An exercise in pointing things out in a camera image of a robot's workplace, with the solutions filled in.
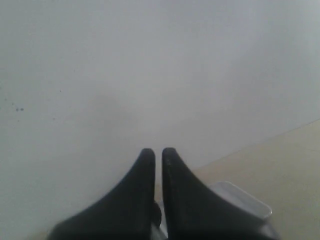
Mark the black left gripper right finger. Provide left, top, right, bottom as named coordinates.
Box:
left=162, top=147, right=281, bottom=240

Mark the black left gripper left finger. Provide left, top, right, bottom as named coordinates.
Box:
left=48, top=148, right=156, bottom=240

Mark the white plastic tray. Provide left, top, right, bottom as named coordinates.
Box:
left=209, top=181, right=273, bottom=220

